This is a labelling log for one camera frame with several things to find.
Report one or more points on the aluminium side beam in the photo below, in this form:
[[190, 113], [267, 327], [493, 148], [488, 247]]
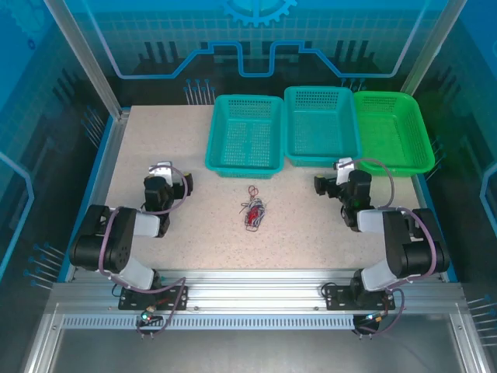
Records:
[[97, 194], [425, 202]]

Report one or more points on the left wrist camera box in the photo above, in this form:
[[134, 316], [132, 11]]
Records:
[[165, 173]]

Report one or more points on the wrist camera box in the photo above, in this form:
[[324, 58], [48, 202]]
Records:
[[343, 173], [165, 173]]

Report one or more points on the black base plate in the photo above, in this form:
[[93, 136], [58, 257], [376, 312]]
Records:
[[338, 297], [132, 301]]

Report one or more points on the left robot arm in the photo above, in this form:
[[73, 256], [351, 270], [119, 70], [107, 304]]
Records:
[[116, 252]]

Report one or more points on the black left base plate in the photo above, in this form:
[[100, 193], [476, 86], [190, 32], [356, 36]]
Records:
[[132, 301]]

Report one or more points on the aluminium mounting rail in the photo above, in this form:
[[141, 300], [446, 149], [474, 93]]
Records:
[[252, 289]]

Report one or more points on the green plastic basket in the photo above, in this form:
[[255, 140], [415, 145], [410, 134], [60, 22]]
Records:
[[392, 128]]

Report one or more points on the teal plastic basket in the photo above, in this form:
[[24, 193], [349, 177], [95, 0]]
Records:
[[318, 124], [244, 136]]

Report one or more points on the small lit connector module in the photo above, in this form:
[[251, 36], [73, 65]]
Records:
[[147, 316], [374, 318]]

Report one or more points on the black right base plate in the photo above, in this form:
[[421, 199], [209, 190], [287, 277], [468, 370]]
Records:
[[338, 297]]

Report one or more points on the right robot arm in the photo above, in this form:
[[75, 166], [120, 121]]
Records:
[[407, 256]]

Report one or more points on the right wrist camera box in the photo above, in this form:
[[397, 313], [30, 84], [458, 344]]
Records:
[[343, 173]]

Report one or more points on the aluminium frame post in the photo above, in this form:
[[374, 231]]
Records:
[[89, 58], [431, 46]]

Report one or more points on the grey metal shelf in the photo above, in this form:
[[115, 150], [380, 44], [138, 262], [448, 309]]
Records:
[[252, 353]]

